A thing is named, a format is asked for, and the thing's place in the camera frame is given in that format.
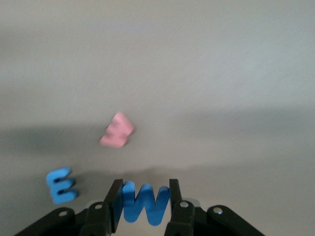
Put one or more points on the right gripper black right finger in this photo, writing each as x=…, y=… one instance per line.
x=180, y=216

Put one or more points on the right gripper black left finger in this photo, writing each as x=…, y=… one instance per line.
x=108, y=216

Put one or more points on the blue uppercase letter M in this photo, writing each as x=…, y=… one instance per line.
x=142, y=206

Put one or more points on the blue lowercase letter m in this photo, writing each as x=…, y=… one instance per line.
x=60, y=186

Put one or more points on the pink lowercase letter w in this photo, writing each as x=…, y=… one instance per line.
x=118, y=130

